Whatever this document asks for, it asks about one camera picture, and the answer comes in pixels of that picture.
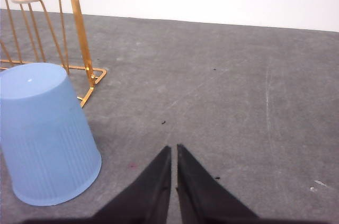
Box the gold wire cup rack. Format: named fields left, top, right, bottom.
left=0, top=0, right=107, bottom=108

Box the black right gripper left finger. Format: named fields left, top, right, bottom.
left=91, top=146, right=172, bottom=224

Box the light blue plastic cup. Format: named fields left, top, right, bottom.
left=0, top=62, right=102, bottom=205

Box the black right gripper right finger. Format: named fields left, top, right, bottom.
left=176, top=144, right=261, bottom=224

